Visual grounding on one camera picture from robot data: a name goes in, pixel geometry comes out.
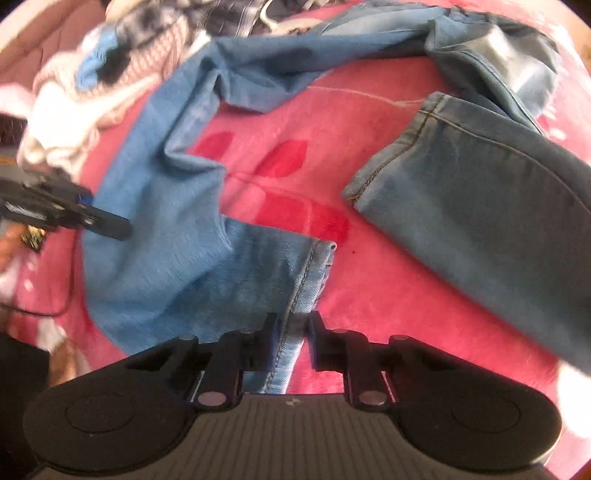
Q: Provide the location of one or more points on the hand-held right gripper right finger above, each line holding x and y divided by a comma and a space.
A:
316, 344

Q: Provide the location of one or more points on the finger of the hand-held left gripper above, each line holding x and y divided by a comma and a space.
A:
106, 225
64, 193

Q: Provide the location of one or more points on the black sock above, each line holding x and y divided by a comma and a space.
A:
113, 69

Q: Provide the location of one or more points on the plaid shirt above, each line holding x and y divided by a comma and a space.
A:
231, 14

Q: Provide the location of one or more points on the pink checkered garment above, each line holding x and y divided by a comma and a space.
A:
157, 46

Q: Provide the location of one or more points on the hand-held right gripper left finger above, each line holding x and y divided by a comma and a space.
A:
272, 344

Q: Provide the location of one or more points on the light blue cloth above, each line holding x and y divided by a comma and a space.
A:
94, 64

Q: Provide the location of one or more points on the pink floral blanket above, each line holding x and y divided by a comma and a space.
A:
392, 300

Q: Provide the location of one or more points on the white garment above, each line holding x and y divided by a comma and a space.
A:
69, 120

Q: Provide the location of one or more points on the blue jeans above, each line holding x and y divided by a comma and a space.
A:
175, 240

